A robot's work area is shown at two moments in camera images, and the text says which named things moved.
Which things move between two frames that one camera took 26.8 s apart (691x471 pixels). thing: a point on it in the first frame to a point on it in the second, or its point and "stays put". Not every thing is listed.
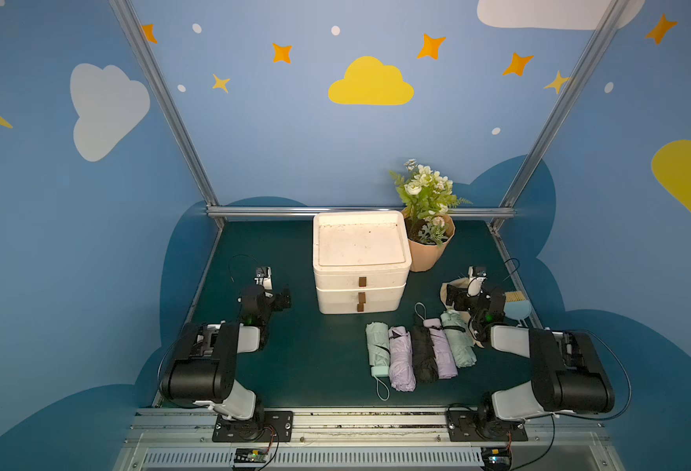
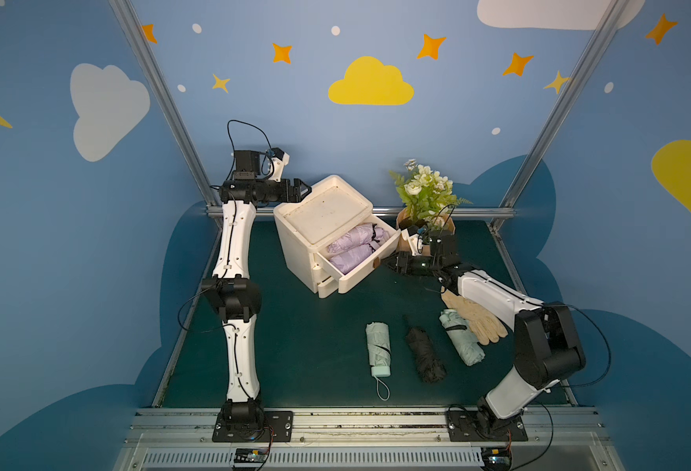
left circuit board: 250,455 stays put
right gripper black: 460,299 to 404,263
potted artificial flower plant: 430,226 stays put
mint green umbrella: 379,352 stays put
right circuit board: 496,458 stays put
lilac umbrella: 445,360 to 345,261
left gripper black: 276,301 to 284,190
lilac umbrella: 402,377 to 366,235
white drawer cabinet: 361,260 to 308,223
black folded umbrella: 425,364 stays put
